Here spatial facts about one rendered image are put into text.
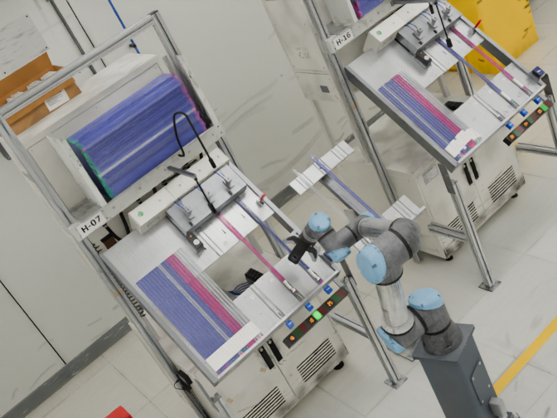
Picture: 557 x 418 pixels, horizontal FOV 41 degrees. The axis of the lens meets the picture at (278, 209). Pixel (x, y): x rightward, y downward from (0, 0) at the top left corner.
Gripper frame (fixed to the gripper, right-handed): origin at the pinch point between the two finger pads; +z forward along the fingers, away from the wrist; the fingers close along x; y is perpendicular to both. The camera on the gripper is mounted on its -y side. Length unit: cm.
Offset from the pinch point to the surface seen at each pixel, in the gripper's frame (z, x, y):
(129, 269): 16, 54, -40
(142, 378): 164, 34, -56
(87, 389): 187, 60, -77
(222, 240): 14.4, 29.5, -8.4
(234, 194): 10.2, 36.1, 10.1
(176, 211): 11, 52, -10
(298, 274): 9.6, -5.0, -4.2
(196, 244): 10.0, 37.1, -17.5
